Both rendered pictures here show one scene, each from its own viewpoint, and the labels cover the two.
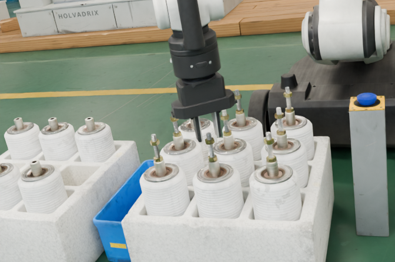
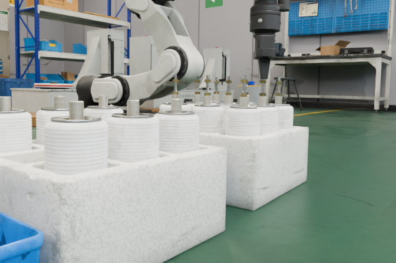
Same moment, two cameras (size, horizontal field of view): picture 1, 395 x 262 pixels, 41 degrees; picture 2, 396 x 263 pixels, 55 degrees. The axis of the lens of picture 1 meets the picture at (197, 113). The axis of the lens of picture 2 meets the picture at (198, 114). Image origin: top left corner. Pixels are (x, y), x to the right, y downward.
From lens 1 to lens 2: 1.49 m
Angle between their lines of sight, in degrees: 76
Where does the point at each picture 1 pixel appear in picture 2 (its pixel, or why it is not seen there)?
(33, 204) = (195, 140)
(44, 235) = (216, 168)
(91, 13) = not seen: outside the picture
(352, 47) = (199, 71)
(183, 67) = (277, 22)
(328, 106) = not seen: hidden behind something
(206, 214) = (273, 130)
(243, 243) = (293, 142)
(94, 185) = not seen: hidden behind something
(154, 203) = (258, 125)
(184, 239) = (277, 147)
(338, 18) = (192, 52)
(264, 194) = (290, 111)
